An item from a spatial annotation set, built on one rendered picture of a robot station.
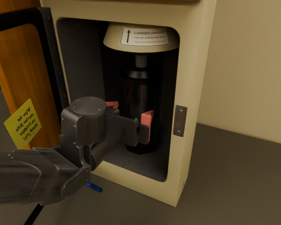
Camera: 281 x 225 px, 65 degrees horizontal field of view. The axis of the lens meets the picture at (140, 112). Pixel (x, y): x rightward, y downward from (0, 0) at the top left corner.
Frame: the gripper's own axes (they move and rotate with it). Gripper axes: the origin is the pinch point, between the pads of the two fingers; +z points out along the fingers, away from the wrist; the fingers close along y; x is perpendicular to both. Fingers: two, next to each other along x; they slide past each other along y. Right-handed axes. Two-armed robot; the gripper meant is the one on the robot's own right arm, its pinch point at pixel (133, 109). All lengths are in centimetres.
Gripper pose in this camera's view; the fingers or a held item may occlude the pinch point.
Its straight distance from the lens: 53.6
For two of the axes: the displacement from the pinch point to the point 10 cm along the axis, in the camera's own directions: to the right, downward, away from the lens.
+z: 4.3, -4.5, 7.8
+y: -9.0, -2.3, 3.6
